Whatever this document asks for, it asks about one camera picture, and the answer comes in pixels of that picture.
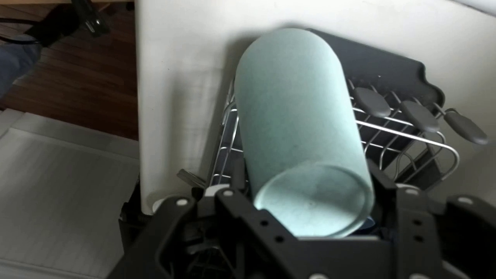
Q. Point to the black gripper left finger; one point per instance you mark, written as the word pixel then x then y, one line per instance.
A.
pixel 206 242

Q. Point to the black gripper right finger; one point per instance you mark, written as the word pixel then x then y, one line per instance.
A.
pixel 449 238

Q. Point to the tall teal cup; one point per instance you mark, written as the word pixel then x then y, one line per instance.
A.
pixel 299 134

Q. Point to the black drying rack tray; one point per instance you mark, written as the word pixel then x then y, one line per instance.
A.
pixel 381 67

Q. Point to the blue round dish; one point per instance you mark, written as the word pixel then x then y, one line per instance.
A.
pixel 369 224

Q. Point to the blue fabric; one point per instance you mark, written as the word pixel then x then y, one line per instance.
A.
pixel 17 64

